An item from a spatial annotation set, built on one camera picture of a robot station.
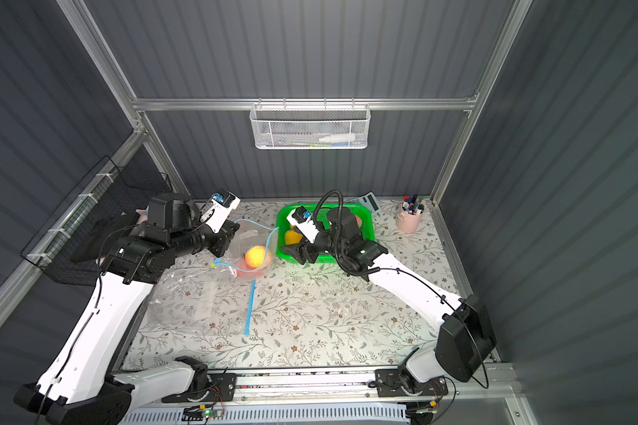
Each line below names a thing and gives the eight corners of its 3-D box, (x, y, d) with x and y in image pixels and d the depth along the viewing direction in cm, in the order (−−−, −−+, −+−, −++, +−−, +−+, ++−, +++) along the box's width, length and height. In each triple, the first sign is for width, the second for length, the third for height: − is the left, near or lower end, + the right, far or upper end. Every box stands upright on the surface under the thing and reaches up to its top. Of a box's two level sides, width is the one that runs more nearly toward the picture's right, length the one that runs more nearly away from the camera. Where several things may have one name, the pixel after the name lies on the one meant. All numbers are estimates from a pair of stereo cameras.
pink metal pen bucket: (392, 230, 112) (397, 213, 104) (396, 219, 116) (402, 202, 108) (414, 237, 110) (421, 221, 102) (417, 225, 114) (424, 209, 106)
